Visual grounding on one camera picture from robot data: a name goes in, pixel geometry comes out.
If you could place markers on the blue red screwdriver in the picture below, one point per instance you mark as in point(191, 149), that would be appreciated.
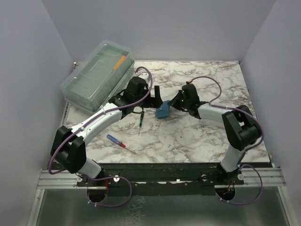
point(118, 142)

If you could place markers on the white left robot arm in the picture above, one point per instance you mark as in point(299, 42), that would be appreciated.
point(69, 146)

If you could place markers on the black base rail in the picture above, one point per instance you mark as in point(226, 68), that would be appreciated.
point(126, 187)

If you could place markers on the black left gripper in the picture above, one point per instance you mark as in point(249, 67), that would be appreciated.
point(151, 102)

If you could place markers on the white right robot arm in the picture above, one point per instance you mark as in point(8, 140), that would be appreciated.
point(242, 129)

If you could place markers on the green black screwdriver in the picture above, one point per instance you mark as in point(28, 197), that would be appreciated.
point(141, 121)

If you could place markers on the clear plastic storage box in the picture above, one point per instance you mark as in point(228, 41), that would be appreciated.
point(94, 80)

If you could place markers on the aluminium frame rail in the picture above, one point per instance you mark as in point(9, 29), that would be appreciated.
point(147, 175)

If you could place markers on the blue leather card holder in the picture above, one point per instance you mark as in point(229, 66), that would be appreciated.
point(164, 111)

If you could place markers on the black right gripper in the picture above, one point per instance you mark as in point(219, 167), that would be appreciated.
point(174, 102)

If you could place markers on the orange pen in box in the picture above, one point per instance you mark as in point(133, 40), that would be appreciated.
point(119, 62)

